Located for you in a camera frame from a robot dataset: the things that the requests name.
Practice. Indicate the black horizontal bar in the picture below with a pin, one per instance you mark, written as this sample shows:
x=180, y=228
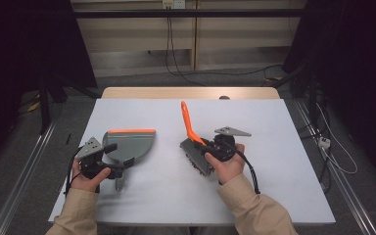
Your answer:
x=189, y=13

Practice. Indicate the small black stick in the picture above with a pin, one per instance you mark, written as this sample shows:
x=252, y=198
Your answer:
x=68, y=138

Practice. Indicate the person's right hand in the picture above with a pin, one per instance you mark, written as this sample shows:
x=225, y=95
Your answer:
x=230, y=169

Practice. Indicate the white board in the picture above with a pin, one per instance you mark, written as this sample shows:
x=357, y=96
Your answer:
x=163, y=202

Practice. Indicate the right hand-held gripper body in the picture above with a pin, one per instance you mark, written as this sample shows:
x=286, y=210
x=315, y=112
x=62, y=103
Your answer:
x=223, y=147

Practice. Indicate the orange brush with grey bristles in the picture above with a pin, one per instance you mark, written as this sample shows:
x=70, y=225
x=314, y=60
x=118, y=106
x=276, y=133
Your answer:
x=187, y=120

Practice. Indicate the grey dustpan with orange lip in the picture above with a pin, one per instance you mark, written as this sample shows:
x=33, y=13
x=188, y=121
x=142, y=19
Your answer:
x=130, y=145

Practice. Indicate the white power strip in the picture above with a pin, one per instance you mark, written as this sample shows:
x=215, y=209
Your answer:
x=324, y=142

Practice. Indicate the black metal stand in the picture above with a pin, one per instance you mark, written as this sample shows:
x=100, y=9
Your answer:
x=44, y=107

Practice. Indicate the white wall socket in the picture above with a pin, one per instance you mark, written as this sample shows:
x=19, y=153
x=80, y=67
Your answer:
x=173, y=4

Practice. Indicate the metal floor rail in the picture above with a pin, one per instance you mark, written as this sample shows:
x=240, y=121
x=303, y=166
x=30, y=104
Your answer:
x=342, y=189
x=23, y=176

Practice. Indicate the wooden table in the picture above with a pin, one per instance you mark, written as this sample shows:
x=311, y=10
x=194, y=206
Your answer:
x=176, y=93

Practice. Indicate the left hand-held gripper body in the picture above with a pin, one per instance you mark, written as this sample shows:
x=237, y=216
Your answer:
x=89, y=150

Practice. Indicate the dark round table grommet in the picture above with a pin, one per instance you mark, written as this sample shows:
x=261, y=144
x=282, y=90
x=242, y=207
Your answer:
x=224, y=97

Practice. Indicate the black curtain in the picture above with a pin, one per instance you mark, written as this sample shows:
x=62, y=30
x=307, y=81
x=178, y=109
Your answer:
x=19, y=49
x=355, y=65

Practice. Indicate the person's left hand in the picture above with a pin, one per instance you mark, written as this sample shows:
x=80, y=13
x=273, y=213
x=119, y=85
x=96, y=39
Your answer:
x=84, y=182

